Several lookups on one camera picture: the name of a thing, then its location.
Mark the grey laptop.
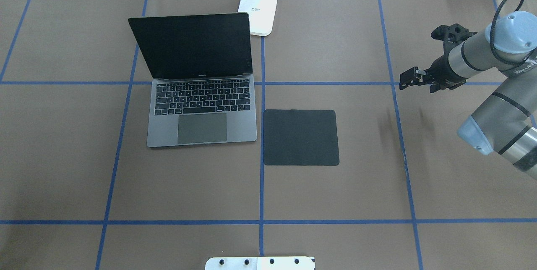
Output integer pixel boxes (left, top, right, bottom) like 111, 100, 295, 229
128, 12, 258, 148

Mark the white desk lamp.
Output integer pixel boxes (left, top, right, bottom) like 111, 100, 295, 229
238, 0, 277, 37

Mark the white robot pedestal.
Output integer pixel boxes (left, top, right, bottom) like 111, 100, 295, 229
205, 256, 316, 270

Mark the black mouse pad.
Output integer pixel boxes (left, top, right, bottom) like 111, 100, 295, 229
263, 109, 340, 165

